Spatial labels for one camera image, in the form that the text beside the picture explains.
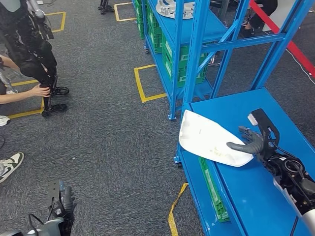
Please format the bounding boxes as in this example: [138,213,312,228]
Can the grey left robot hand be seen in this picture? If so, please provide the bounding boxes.
[57,186,77,236]

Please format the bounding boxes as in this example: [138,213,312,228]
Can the red floor barrier strip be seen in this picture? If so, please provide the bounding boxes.
[249,0,315,79]

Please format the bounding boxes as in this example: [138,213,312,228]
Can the chrome chair base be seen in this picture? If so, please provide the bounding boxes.
[208,51,224,68]

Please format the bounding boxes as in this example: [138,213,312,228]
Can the blue metal shelf rack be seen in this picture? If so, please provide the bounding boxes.
[173,0,315,236]
[131,0,228,122]

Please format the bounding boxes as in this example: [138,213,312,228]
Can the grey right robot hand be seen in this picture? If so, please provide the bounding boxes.
[226,126,265,161]

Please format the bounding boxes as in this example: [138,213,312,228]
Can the white panel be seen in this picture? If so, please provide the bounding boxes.
[262,0,300,33]

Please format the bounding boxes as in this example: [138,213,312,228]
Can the black right wrist camera bracket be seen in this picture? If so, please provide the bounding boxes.
[247,108,280,162]

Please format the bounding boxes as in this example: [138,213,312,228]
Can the yellow floor tape square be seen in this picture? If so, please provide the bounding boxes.
[113,1,137,23]
[45,11,66,33]
[7,78,45,120]

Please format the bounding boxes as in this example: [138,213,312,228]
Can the green plastic crate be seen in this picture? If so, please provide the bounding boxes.
[198,156,230,224]
[134,0,146,40]
[162,31,208,71]
[163,59,208,88]
[147,2,164,55]

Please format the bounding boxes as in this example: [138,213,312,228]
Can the black robot feet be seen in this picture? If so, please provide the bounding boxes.
[97,0,115,16]

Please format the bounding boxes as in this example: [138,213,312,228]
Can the person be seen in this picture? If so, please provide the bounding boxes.
[239,0,279,39]

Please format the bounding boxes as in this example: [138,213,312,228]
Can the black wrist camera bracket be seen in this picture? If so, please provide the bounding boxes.
[47,180,65,209]
[247,108,280,162]

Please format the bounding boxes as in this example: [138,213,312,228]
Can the person's hand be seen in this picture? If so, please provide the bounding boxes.
[29,84,51,98]

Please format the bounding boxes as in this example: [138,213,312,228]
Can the white plastic shell part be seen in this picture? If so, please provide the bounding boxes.
[179,110,254,168]

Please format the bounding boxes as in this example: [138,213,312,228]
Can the black left wrist camera bracket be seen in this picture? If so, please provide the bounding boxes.
[47,180,65,209]

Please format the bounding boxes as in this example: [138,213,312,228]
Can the pale wheel cover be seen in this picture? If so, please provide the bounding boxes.
[156,0,196,20]

